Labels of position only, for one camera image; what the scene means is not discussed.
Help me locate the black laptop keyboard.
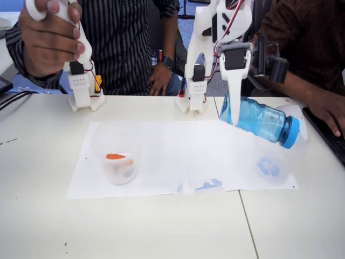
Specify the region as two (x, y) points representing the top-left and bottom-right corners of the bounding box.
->
(301, 107), (345, 167)

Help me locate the brown-shirt person's right forearm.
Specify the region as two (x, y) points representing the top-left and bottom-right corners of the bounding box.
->
(285, 69), (324, 114)

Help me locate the black smartwatch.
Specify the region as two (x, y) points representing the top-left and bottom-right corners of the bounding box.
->
(161, 55), (175, 69)

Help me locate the striped-shirt person's right hand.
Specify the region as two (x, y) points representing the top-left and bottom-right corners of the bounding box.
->
(18, 0), (87, 78)

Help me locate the striped-shirt person's torso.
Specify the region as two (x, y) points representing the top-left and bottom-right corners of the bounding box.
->
(80, 0), (180, 97)

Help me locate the black gripper webcam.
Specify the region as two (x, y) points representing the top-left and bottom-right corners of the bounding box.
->
(252, 34), (289, 84)

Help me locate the black office chair with armrest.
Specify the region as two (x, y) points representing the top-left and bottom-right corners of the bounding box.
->
(241, 72), (286, 98)

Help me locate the clear plastic cup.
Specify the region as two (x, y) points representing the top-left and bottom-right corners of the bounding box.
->
(90, 121), (143, 186)
(250, 118), (309, 187)

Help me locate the left clear plastic cup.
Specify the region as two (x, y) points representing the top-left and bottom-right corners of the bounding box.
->
(90, 121), (143, 186)

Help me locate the white leader arm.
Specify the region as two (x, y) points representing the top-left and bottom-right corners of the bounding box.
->
(24, 0), (106, 113)

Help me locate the blue plastic bottle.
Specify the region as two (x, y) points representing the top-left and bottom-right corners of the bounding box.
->
(219, 91), (301, 149)

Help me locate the right clear plastic cup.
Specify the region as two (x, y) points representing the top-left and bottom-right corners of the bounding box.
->
(250, 118), (309, 187)

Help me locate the plain white paper sheet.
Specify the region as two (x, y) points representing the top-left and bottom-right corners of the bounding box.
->
(66, 121), (190, 200)

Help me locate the white side desk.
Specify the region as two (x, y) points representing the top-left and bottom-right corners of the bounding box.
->
(0, 11), (25, 78)

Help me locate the striped-shirt person's left hand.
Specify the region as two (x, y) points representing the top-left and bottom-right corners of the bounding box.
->
(147, 63), (173, 97)

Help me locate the black wheeled metal rack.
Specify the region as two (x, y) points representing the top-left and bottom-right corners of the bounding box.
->
(179, 0), (196, 20)

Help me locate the white computer mouse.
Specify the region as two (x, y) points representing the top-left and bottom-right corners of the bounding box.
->
(274, 104), (308, 141)

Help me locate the black desk cable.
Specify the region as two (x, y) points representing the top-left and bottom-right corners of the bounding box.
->
(0, 91), (31, 101)
(0, 93), (32, 111)

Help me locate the person in brown shirt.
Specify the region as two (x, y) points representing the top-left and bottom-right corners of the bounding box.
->
(253, 0), (345, 95)

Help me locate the red and black box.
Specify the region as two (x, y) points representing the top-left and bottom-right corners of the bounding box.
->
(149, 49), (164, 65)

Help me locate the black tablet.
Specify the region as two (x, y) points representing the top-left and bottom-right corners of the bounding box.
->
(0, 76), (13, 95)

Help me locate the white paper sheet blue print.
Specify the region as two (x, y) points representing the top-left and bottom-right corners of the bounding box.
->
(187, 118), (300, 194)

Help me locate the striped-shirt person's left forearm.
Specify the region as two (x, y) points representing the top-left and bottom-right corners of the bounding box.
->
(158, 0), (180, 59)

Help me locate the brown-shirt person's right hand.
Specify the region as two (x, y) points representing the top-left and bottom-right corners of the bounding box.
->
(309, 104), (345, 137)

